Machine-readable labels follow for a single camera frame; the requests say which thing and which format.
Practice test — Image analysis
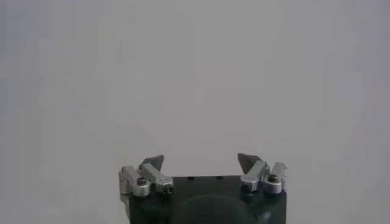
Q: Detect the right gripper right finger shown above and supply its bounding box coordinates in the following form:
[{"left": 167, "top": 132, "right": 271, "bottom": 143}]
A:
[{"left": 237, "top": 152, "right": 288, "bottom": 195}]

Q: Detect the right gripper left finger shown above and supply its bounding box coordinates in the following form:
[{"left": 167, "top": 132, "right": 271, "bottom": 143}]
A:
[{"left": 118, "top": 155, "right": 175, "bottom": 198}]

